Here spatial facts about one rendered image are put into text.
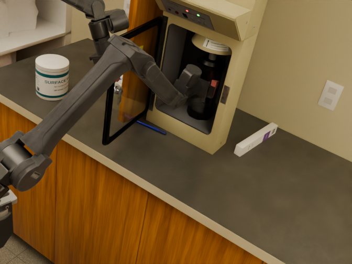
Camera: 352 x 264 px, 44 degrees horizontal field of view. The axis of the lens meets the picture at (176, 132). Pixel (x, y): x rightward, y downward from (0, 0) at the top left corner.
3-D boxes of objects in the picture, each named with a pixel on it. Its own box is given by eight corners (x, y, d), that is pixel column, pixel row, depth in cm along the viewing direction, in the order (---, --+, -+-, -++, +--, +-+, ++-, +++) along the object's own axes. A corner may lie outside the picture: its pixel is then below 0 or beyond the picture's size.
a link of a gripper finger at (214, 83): (209, 69, 165) (197, 76, 158) (226, 76, 163) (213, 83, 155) (205, 85, 169) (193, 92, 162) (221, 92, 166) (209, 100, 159)
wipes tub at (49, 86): (52, 81, 190) (53, 50, 182) (74, 94, 185) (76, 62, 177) (28, 91, 181) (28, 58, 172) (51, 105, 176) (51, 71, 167)
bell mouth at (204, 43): (206, 30, 168) (209, 17, 165) (247, 46, 162) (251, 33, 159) (182, 41, 155) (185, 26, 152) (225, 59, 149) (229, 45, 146)
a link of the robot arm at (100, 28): (84, 20, 141) (90, 21, 136) (103, 14, 144) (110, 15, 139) (90, 41, 144) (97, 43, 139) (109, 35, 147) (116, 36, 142)
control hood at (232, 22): (163, 8, 153) (167, -21, 147) (244, 40, 141) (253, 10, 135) (143, 14, 144) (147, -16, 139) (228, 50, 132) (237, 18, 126)
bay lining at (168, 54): (186, 87, 192) (203, 9, 172) (238, 111, 182) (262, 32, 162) (154, 107, 173) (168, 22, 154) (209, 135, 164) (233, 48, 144)
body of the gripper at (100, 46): (101, 56, 150) (95, 34, 147) (124, 54, 145) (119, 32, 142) (89, 62, 145) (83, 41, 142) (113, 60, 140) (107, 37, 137)
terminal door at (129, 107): (147, 112, 174) (163, 15, 152) (103, 147, 151) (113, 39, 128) (145, 111, 175) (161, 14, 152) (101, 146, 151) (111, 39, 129)
